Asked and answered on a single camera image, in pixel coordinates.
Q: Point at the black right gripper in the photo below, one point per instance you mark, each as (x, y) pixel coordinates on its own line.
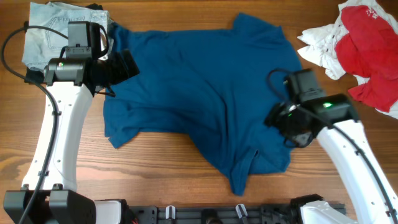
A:
(273, 119)

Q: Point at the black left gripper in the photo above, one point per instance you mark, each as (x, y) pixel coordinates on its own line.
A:
(122, 73)

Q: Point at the blue t-shirt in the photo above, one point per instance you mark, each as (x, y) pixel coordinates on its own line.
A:
(217, 86)

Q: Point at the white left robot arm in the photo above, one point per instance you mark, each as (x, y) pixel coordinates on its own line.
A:
(48, 192)

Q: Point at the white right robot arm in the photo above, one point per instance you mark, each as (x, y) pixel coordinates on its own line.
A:
(341, 134)

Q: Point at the light blue folded jeans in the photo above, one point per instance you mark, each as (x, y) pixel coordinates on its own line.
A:
(46, 31)

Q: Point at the black folded garment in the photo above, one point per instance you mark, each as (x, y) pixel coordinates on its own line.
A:
(31, 74)

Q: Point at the white garment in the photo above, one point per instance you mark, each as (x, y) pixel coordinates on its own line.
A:
(321, 41)

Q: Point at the red garment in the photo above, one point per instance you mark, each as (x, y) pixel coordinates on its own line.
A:
(369, 50)

